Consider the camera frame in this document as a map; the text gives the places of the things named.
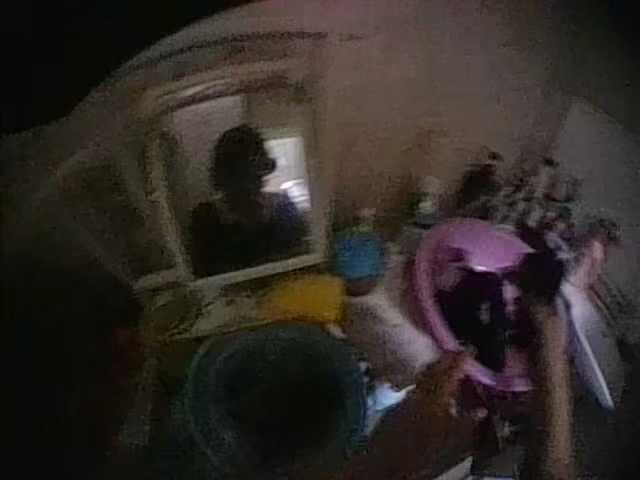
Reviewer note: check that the person's left hand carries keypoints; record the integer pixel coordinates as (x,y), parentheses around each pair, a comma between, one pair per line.
(447,385)

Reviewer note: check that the person's left fingers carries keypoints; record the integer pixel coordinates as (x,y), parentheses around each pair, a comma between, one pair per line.
(467,385)

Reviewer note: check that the dark purple cloth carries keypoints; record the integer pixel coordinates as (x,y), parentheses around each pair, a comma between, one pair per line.
(470,330)

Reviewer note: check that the light blue bottle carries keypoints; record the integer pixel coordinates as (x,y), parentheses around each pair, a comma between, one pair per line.
(387,400)

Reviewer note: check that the white plastic panel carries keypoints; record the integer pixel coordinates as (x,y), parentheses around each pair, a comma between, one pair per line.
(590,340)

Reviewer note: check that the pink plastic basin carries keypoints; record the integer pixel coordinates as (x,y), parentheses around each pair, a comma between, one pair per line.
(450,240)

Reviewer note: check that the blue mesh scrubber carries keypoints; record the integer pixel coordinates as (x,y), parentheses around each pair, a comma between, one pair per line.
(357,255)

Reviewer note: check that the yellow plastic container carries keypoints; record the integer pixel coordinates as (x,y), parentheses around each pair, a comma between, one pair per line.
(305,300)

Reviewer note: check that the teal plastic wash basin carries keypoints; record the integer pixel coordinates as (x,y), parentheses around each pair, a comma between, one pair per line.
(280,400)

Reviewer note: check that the cluttered shelf of toiletries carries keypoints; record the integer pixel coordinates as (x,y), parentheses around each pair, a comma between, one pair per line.
(540,200)

